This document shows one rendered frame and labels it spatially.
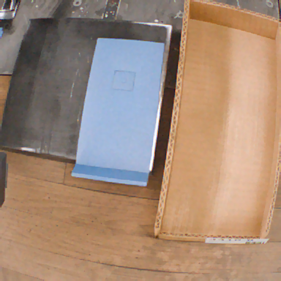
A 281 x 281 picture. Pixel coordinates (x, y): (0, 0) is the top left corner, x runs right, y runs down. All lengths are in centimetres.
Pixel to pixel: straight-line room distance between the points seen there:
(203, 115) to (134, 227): 13
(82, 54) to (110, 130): 9
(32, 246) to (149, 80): 22
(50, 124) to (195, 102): 15
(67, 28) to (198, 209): 24
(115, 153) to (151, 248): 10
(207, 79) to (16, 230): 27
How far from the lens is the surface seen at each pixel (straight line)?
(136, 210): 89
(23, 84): 92
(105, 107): 89
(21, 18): 98
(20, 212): 90
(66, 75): 91
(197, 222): 89
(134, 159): 88
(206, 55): 93
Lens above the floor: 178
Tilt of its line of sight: 75 degrees down
